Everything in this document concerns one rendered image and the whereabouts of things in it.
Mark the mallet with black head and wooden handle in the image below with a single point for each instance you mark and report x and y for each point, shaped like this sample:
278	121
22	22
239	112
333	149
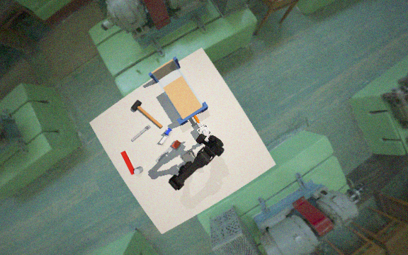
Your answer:
136	106

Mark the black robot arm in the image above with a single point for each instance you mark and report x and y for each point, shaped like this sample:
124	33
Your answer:
203	158

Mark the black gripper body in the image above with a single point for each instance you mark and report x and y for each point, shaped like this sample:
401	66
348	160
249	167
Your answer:
200	140

